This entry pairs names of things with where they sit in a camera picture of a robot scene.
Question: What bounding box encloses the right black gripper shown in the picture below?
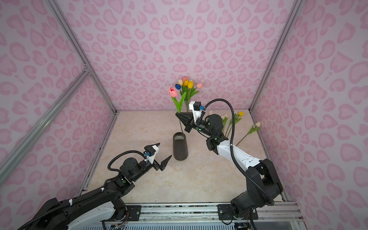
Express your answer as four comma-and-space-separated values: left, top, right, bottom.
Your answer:
177, 113, 215, 138

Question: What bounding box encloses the light pink tulip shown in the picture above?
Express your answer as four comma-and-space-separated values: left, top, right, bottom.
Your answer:
191, 83, 204, 96

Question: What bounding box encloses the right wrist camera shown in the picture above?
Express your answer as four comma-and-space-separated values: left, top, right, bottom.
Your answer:
189, 101, 205, 122

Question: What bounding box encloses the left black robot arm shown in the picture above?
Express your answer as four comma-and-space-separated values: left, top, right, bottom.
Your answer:
20, 143, 170, 230

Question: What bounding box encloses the left corner aluminium post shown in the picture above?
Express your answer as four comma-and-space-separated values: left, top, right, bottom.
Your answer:
45, 0, 118, 115

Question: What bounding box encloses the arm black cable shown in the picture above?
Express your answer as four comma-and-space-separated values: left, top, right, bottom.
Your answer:
201, 98, 275, 206
15, 150, 146, 230

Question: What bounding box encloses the aluminium frame diagonal bar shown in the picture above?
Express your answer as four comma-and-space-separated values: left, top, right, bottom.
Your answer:
1, 68, 90, 185

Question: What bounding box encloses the bunch of artificial tulips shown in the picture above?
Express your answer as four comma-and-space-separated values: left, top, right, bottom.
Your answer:
206, 109, 262, 152

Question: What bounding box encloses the right corner aluminium post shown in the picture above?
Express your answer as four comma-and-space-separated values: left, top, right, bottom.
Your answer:
249, 0, 305, 114

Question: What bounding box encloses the clear glass vase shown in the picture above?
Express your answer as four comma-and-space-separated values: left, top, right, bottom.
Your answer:
182, 100, 191, 113

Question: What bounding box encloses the corner aluminium post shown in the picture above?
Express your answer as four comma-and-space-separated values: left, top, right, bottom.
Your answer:
249, 0, 305, 114
45, 0, 118, 115

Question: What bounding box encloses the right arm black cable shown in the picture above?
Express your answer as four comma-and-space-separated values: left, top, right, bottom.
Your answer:
201, 98, 275, 206

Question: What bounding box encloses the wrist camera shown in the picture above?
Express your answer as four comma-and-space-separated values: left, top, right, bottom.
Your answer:
189, 101, 205, 122
144, 149, 159, 163

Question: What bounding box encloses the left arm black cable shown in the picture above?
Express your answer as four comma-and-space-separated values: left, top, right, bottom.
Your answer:
15, 150, 146, 230

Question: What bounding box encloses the black cone vase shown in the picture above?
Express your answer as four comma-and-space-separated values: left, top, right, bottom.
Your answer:
172, 132, 188, 161

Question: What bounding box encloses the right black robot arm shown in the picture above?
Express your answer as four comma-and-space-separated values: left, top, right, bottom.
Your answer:
175, 111, 283, 219

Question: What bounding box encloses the deep pink tulip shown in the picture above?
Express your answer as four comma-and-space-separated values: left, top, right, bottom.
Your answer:
169, 87, 187, 133

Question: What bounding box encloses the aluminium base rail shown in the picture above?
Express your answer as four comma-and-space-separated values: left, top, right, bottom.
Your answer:
53, 201, 307, 230

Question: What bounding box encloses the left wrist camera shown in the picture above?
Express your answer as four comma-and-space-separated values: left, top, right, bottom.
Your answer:
144, 149, 159, 163

